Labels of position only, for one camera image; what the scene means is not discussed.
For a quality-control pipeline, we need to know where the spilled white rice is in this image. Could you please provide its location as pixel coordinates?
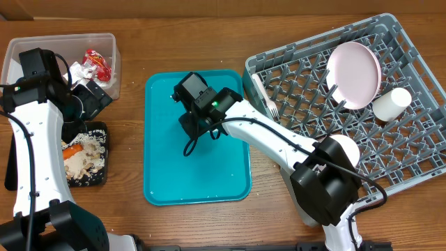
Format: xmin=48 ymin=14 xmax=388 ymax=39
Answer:
xmin=61 ymin=130 xmax=106 ymax=185

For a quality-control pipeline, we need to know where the red snack wrapper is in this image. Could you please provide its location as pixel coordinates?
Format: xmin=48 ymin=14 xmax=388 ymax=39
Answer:
xmin=82 ymin=49 xmax=112 ymax=82

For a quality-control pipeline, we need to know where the pile of peanuts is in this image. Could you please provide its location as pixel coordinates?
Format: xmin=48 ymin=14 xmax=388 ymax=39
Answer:
xmin=62 ymin=142 xmax=105 ymax=180

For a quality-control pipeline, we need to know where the white tissue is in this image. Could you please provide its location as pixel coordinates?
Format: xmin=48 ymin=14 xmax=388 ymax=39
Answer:
xmin=69 ymin=61 xmax=109 ymax=88

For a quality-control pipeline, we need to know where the grey dishwasher rack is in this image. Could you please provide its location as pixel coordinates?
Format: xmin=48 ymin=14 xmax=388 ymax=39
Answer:
xmin=243 ymin=13 xmax=445 ymax=207

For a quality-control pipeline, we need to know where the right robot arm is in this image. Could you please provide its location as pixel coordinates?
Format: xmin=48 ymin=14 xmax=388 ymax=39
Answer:
xmin=172 ymin=72 xmax=362 ymax=250

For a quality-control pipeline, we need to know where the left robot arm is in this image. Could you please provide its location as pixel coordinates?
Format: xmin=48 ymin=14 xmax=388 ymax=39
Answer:
xmin=1 ymin=48 xmax=145 ymax=250

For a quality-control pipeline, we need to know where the teal serving tray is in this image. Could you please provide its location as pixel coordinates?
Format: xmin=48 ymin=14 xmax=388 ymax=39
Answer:
xmin=143 ymin=72 xmax=252 ymax=206

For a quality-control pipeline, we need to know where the orange carrot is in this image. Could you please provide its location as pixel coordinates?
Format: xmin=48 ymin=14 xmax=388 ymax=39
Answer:
xmin=62 ymin=144 xmax=84 ymax=160

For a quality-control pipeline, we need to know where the black plastic tray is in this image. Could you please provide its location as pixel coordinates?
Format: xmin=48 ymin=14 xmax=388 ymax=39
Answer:
xmin=62 ymin=121 xmax=109 ymax=187

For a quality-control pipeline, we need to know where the white bowl with rice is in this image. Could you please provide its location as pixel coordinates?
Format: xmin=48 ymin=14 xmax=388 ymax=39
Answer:
xmin=330 ymin=135 xmax=360 ymax=167

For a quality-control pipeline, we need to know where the white plastic fork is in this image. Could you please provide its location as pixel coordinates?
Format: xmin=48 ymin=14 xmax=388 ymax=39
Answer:
xmin=251 ymin=74 xmax=279 ymax=121

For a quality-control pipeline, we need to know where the pink round plate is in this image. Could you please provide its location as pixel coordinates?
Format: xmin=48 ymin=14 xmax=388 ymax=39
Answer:
xmin=326 ymin=42 xmax=381 ymax=109

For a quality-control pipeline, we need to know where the clear plastic bin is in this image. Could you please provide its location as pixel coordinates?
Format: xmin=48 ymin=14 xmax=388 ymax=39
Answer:
xmin=1 ymin=33 xmax=121 ymax=100

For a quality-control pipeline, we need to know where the white paper cup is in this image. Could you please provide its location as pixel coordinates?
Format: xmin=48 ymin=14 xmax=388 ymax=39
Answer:
xmin=372 ymin=87 xmax=412 ymax=122

